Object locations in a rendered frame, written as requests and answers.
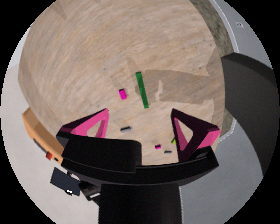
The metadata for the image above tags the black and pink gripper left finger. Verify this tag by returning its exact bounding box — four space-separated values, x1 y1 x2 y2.
59 108 109 138

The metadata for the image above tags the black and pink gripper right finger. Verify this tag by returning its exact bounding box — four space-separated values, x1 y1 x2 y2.
171 108 221 162

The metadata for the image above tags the small magenta block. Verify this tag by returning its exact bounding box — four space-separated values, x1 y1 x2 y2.
119 89 127 100

